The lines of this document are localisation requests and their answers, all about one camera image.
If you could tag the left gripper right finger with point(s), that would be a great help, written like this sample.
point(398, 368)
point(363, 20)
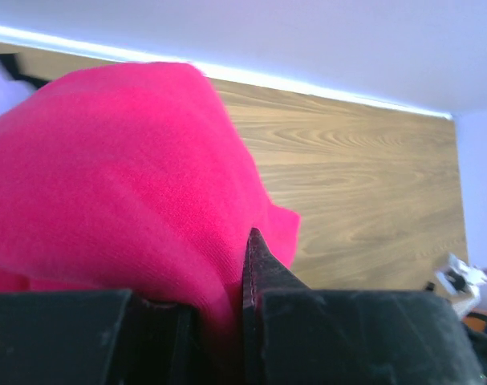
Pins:
point(262, 271)

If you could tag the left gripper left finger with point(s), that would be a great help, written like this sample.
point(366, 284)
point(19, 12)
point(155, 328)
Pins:
point(169, 351)

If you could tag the red t shirt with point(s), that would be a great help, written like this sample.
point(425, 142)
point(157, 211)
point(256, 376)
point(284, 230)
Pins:
point(132, 176)

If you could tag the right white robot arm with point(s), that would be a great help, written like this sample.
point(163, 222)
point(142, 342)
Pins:
point(460, 284)

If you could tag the orange plastic basket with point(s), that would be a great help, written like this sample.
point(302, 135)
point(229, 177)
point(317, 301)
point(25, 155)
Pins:
point(476, 320)

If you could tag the folded lilac t shirt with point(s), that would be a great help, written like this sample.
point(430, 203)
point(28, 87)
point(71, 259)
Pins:
point(12, 92)

